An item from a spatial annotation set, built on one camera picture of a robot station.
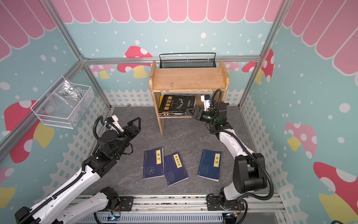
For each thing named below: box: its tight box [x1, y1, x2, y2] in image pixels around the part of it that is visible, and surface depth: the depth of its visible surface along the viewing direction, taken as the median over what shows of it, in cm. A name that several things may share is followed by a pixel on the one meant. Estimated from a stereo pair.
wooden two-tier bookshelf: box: [149, 60, 230, 136], surface depth 76 cm
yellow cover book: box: [158, 95, 164, 109], surface depth 89 cm
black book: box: [158, 94, 197, 112], surface depth 85 cm
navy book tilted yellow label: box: [164, 151, 189, 187], surface depth 88 cm
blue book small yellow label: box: [197, 148, 223, 182], surface depth 89 cm
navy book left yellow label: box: [142, 147, 165, 180], surface depth 89 cm
